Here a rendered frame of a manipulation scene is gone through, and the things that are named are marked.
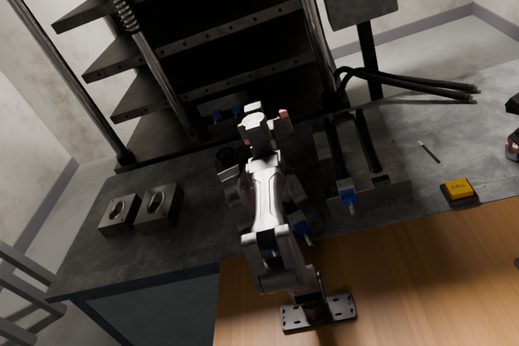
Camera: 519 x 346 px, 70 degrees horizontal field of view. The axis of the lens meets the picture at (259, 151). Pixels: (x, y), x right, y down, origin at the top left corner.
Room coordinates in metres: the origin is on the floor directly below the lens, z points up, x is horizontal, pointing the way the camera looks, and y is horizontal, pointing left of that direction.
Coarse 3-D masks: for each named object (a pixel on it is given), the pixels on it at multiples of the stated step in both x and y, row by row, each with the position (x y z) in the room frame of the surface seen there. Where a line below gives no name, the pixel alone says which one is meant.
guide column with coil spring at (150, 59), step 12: (120, 0) 1.74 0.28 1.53; (120, 12) 1.75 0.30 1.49; (132, 12) 1.76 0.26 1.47; (132, 24) 1.74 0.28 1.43; (132, 36) 1.76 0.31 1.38; (144, 36) 1.75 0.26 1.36; (144, 48) 1.74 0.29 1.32; (156, 60) 1.75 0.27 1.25; (156, 72) 1.74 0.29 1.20; (168, 84) 1.74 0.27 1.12; (168, 96) 1.74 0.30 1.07; (180, 108) 1.74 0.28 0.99; (180, 120) 1.75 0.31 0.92; (192, 132) 1.74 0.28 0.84
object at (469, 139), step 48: (432, 96) 1.24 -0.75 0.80; (480, 96) 1.11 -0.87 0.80; (240, 144) 1.49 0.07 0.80; (288, 144) 1.33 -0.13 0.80; (432, 144) 0.97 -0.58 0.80; (480, 144) 0.88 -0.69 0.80; (144, 192) 1.45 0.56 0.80; (192, 192) 1.29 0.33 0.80; (432, 192) 0.78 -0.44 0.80; (480, 192) 0.70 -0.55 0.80; (96, 240) 1.26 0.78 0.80; (144, 240) 1.13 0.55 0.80; (192, 240) 1.02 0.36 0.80; (240, 240) 0.92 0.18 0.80; (48, 288) 1.10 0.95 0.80
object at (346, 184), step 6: (342, 180) 0.87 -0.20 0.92; (348, 180) 0.85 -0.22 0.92; (342, 186) 0.84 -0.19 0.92; (348, 186) 0.83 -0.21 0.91; (342, 192) 0.83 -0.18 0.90; (348, 192) 0.82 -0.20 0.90; (354, 192) 0.83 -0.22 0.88; (342, 198) 0.80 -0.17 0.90; (348, 198) 0.80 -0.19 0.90; (354, 198) 0.79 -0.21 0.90; (348, 204) 0.78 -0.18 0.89
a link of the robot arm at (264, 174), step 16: (256, 160) 0.71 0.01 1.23; (272, 160) 0.68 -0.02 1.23; (256, 176) 0.65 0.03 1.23; (272, 176) 0.63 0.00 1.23; (256, 192) 0.60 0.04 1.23; (272, 192) 0.58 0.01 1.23; (256, 208) 0.55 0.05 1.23; (272, 208) 0.54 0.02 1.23; (256, 224) 0.51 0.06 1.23; (272, 224) 0.49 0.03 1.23; (288, 224) 0.48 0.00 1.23; (256, 240) 0.47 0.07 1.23; (272, 240) 0.49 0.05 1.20; (288, 240) 0.45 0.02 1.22; (256, 256) 0.46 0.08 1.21; (288, 256) 0.44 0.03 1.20; (256, 272) 0.45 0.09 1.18; (304, 272) 0.44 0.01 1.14; (256, 288) 0.44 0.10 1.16
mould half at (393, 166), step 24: (384, 120) 1.06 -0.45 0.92; (360, 144) 1.02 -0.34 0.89; (384, 144) 0.98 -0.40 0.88; (360, 168) 0.91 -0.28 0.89; (384, 168) 0.87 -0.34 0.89; (336, 192) 0.85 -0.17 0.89; (360, 192) 0.82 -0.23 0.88; (384, 192) 0.80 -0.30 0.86; (408, 192) 0.78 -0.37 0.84; (336, 216) 0.84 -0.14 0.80
